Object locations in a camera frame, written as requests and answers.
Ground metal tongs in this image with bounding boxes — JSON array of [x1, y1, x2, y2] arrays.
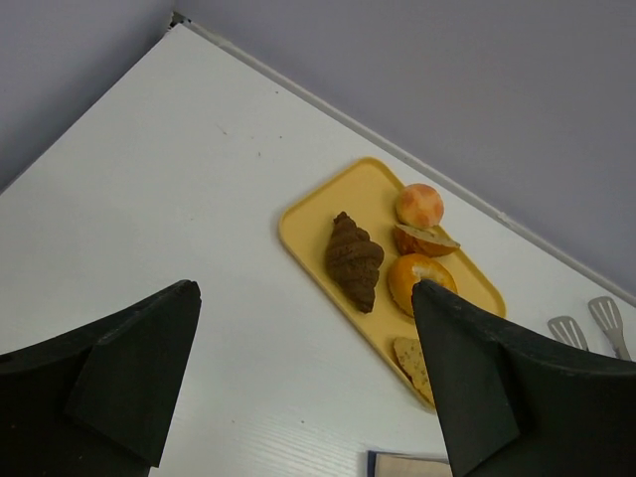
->
[[547, 296, 632, 361]]

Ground orange bagel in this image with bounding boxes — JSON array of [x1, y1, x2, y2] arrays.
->
[[388, 253, 458, 318]]

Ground halved brown bread wedge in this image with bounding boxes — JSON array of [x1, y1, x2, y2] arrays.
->
[[393, 225, 460, 257]]

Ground chocolate croissant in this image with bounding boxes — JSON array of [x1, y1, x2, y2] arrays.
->
[[324, 212, 385, 314]]

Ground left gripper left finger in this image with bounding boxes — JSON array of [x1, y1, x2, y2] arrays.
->
[[1, 280, 202, 476]]

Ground metal table edge rail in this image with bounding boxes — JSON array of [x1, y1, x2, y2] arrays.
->
[[176, 1, 635, 292]]

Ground blue beige placemat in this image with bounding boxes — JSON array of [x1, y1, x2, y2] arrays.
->
[[366, 450, 452, 477]]

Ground round pink bread roll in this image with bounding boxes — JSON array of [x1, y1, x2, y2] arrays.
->
[[396, 183, 444, 229]]

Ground seeded bread slice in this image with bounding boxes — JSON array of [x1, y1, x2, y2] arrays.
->
[[393, 337, 435, 407]]

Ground yellow tray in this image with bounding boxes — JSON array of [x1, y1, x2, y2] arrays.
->
[[278, 157, 506, 409]]

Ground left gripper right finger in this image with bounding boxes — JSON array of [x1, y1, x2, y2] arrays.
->
[[412, 280, 635, 476]]

